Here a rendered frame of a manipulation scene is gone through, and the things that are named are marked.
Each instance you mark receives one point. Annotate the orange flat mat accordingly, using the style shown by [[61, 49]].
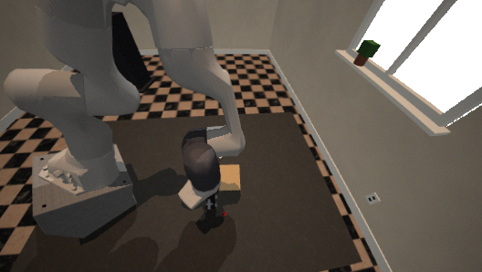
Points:
[[230, 178]]

